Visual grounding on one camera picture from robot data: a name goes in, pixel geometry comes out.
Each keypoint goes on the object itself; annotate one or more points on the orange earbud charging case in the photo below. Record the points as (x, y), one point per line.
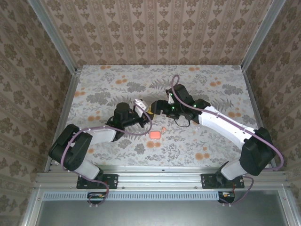
(155, 135)

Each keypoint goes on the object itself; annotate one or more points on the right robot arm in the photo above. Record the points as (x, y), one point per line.
(221, 120)

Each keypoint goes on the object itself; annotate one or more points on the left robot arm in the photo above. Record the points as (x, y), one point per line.
(103, 135)

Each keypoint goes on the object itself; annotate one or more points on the floral patterned table cover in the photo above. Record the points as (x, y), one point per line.
(211, 70)

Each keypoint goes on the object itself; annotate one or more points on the small black electronics board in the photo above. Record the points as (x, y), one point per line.
(96, 197)
(227, 197)

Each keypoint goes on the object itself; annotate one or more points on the grey metal sheet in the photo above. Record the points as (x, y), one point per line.
(152, 214)

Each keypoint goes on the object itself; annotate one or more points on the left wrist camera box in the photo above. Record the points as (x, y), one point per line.
(140, 106)

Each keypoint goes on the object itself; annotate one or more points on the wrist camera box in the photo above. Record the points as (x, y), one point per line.
(169, 95)
(140, 106)

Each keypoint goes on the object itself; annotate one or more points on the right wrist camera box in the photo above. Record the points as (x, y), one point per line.
(169, 95)

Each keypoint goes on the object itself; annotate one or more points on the aluminium table side rail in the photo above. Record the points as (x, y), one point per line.
(255, 106)
(63, 117)

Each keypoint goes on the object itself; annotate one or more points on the aluminium mounting rail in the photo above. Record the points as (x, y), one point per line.
(160, 179)

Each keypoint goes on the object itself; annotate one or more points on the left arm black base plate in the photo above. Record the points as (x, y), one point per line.
(110, 181)

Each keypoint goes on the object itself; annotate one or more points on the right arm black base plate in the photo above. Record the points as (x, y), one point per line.
(208, 181)

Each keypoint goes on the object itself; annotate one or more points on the aluminium frame post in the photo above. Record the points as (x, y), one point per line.
(263, 35)
(54, 35)

